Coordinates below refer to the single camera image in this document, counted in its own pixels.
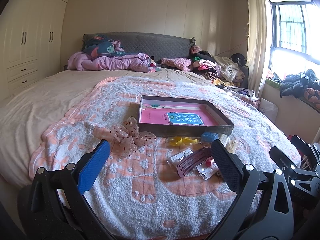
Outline grey quilted headboard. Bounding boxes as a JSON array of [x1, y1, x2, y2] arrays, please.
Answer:
[[81, 32, 196, 63]]

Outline window with metal bars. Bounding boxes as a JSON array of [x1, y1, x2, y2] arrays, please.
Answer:
[[268, 1, 319, 79]]

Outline pink folded knit garment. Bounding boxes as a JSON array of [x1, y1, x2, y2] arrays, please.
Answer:
[[161, 57, 193, 72]]

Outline pink crumpled quilt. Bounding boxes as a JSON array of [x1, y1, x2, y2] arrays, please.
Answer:
[[67, 52, 156, 73]]

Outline pile of mixed clothes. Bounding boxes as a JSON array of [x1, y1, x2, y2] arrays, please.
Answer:
[[189, 46, 248, 88]]

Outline white comb hair clip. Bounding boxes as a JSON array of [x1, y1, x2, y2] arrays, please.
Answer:
[[219, 134, 229, 147]]

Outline dark shallow cardboard tray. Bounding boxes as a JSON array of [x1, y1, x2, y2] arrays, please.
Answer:
[[138, 95, 234, 137]]

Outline small blue box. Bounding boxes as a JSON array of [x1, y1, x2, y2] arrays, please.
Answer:
[[200, 132, 219, 144]]

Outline dark floral pillow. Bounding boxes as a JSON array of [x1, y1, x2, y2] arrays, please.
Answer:
[[82, 35, 126, 59]]

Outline cream curtain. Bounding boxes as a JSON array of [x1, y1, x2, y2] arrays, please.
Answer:
[[247, 0, 271, 97]]

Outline beige bed sheet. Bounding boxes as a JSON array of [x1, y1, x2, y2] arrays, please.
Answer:
[[1, 68, 209, 189]]

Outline red bead earrings card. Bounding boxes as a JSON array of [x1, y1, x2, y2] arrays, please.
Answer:
[[195, 157, 219, 180]]

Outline cream built-in wardrobe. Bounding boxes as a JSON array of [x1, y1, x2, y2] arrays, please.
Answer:
[[1, 0, 68, 99]]

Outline black puffer jacket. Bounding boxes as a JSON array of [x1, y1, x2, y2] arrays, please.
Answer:
[[280, 69, 319, 99]]

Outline earring card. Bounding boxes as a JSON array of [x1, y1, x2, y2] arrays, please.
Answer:
[[167, 148, 193, 168]]

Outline yellow bangle bracelet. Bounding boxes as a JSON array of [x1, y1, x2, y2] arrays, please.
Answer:
[[182, 136, 200, 145], [169, 136, 183, 147]]

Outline mauve snap hair clip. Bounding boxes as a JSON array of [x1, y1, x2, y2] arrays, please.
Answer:
[[177, 147, 212, 178]]

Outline pink polka-dot fabric bow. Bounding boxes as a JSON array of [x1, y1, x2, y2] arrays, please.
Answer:
[[93, 116, 157, 157]]

